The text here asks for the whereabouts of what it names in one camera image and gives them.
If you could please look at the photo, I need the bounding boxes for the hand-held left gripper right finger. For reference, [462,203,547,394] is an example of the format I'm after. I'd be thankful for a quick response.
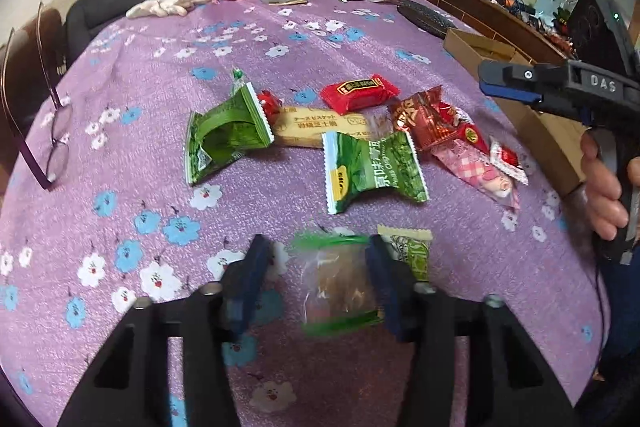
[365,234,583,427]

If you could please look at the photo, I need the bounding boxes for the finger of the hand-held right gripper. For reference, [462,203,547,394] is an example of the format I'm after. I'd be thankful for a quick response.
[481,82,546,104]
[477,61,543,86]

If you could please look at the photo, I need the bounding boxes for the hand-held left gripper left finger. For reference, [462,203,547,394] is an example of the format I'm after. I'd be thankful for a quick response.
[57,234,276,427]

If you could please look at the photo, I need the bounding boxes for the green cream small snack packet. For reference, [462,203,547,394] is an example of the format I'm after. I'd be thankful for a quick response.
[377,224,434,284]

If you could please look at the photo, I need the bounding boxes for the clear green-ended snack packet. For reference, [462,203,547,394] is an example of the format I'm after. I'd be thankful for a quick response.
[292,231,387,338]

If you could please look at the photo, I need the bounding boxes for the cardboard box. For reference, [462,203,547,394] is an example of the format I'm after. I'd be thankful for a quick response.
[443,27,590,198]

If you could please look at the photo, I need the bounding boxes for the small white red snack packet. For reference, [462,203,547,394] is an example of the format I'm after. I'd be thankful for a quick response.
[488,137,530,186]

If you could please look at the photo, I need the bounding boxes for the pink checked snack packet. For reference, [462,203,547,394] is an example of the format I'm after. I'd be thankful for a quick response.
[431,142,522,212]

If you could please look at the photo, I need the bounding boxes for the dark red glossy snack packet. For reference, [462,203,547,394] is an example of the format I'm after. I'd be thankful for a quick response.
[389,86,490,154]

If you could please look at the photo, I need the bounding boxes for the green pea snack packet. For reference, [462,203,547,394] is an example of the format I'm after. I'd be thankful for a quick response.
[322,130,431,216]

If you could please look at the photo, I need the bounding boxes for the red black label snack packet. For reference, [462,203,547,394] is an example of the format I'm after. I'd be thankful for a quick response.
[320,74,402,116]

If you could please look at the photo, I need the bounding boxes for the beige biscuit packet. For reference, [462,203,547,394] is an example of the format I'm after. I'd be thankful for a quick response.
[270,106,373,149]

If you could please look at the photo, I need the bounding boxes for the small red candy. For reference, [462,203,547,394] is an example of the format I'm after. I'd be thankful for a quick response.
[256,89,282,126]

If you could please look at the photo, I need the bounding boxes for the person's right hand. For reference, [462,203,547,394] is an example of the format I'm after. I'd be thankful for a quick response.
[580,131,632,242]

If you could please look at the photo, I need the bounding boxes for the black patterned glasses case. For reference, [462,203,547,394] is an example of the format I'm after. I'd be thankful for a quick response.
[397,0,460,40]

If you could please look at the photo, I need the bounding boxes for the purple floral tablecloth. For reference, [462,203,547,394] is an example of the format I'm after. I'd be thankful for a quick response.
[0,0,616,427]

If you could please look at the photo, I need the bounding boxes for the white crumpled cloth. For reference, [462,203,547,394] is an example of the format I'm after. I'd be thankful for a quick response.
[126,0,220,20]

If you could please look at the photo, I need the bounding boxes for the pile of cables and gadgets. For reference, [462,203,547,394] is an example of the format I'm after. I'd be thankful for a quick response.
[452,0,583,55]

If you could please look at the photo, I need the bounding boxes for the purple frame eyeglasses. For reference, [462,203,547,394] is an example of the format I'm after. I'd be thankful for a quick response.
[0,2,76,192]

